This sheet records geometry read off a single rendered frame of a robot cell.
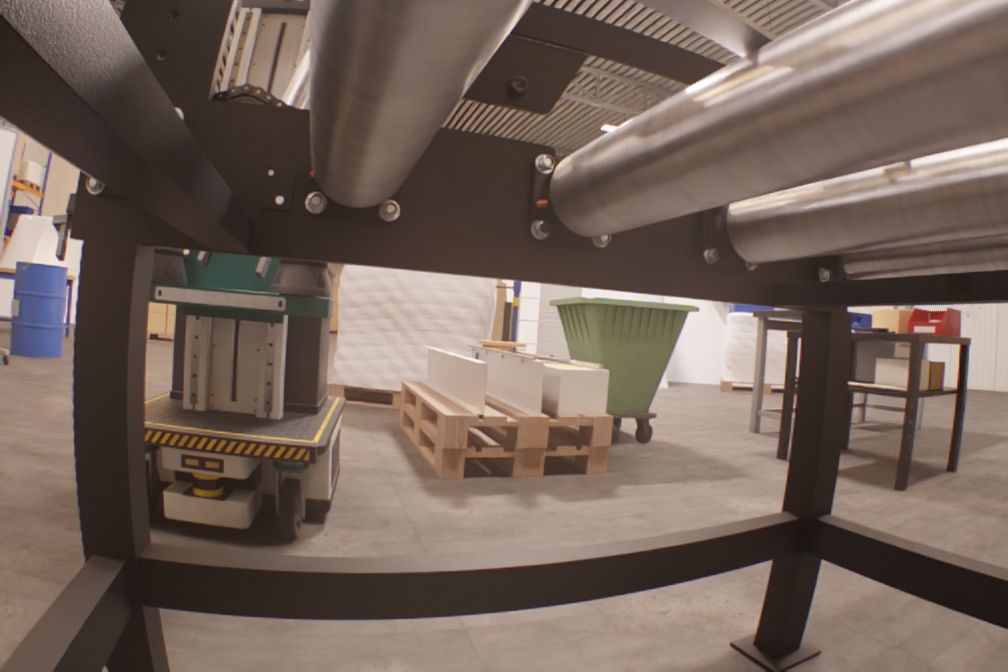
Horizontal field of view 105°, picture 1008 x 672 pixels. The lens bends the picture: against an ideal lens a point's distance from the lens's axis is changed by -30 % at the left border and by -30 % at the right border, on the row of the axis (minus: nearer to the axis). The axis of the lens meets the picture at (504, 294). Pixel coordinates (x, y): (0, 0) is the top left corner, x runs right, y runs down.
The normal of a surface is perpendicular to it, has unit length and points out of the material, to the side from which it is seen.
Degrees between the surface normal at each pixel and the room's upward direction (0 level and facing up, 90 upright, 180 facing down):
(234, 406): 90
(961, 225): 149
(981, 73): 132
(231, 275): 90
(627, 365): 100
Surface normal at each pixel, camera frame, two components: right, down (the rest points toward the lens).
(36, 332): 0.76, 0.02
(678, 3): -0.07, 1.00
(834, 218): -0.88, 0.35
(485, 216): 0.33, -0.04
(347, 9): -0.62, 0.75
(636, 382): 0.17, 0.14
